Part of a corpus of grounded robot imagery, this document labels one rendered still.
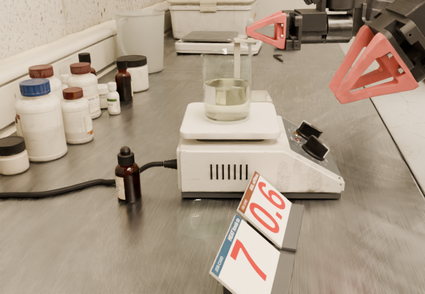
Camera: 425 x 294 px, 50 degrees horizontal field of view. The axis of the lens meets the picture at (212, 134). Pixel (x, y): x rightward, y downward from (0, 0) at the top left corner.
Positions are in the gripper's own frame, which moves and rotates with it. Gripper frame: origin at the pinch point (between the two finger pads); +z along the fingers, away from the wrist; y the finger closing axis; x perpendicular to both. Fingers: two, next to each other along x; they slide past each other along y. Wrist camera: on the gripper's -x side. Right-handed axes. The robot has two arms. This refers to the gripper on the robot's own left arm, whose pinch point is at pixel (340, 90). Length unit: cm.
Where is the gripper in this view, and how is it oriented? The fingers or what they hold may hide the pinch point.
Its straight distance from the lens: 53.4
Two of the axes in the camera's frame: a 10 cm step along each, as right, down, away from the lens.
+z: -7.6, 5.9, 2.8
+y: -0.6, 3.7, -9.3
